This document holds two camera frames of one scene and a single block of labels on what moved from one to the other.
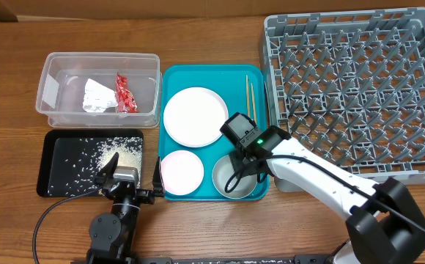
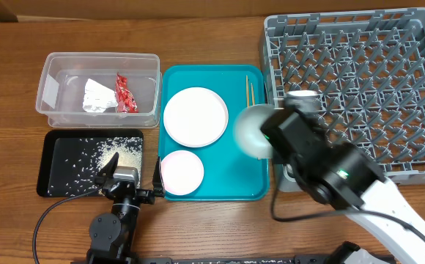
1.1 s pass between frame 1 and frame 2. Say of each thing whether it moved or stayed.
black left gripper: stayed
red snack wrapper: stayed
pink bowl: stayed
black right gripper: moved
